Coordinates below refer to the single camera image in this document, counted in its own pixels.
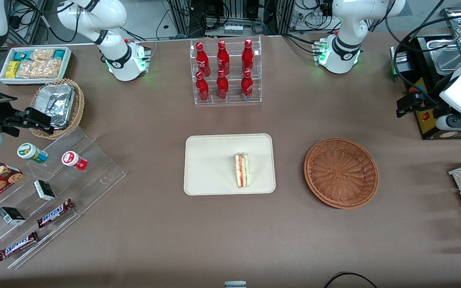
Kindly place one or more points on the steel food pan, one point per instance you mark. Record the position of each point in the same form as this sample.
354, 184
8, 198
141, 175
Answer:
446, 60

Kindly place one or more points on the cream plastic tray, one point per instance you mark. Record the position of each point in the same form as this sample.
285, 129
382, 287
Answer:
210, 166

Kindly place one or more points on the black hot food display case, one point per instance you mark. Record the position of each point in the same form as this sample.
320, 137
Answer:
426, 126

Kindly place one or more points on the small black box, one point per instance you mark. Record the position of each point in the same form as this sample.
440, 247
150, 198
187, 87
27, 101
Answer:
11, 215
45, 190

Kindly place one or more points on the large clear cracker bag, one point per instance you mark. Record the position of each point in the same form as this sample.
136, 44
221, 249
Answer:
38, 68

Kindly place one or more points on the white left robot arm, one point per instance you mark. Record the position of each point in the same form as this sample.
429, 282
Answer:
346, 24

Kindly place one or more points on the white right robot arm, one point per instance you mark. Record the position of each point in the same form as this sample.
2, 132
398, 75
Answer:
114, 60

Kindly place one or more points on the light wicker basket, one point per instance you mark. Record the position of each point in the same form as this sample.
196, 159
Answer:
78, 108

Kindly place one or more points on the triangular sandwich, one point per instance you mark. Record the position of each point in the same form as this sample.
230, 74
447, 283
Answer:
242, 170

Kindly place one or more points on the white power strip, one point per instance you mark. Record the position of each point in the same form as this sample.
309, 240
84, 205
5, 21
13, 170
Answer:
233, 29

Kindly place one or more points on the teal snack packet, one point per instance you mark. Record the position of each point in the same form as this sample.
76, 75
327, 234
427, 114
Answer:
21, 55
59, 54

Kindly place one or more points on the green lid snack cup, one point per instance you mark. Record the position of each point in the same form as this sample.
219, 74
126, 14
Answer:
30, 152

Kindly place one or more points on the clear acrylic bottle rack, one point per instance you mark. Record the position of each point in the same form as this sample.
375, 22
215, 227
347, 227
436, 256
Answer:
234, 100

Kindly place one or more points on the small grey device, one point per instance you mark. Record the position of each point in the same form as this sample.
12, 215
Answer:
235, 284

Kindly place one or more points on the brown wicker basket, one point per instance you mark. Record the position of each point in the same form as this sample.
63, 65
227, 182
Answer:
342, 180

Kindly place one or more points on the snickers chocolate bar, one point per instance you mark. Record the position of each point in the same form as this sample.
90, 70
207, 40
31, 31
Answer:
54, 213
17, 245

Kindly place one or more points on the aluminium foil tray stack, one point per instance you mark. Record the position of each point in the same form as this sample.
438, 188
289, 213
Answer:
56, 102

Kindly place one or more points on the yellow snack packet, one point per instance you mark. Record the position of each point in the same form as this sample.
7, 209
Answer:
12, 69

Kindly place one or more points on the aluminium equipment rack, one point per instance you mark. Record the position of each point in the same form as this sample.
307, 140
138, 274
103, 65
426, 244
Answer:
234, 10

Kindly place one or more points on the red lid snack cup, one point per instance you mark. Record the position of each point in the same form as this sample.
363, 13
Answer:
73, 160

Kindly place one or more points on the clear acrylic stepped display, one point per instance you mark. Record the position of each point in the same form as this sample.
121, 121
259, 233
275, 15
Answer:
94, 172

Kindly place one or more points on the white plastic snack bin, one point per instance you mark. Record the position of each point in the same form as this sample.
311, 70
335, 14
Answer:
4, 80

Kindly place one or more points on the small clear cracker bag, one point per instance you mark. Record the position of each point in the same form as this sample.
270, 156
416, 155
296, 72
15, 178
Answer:
42, 54

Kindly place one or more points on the red drink bottle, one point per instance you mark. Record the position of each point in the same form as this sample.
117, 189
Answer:
247, 56
222, 88
247, 87
223, 58
202, 90
202, 60

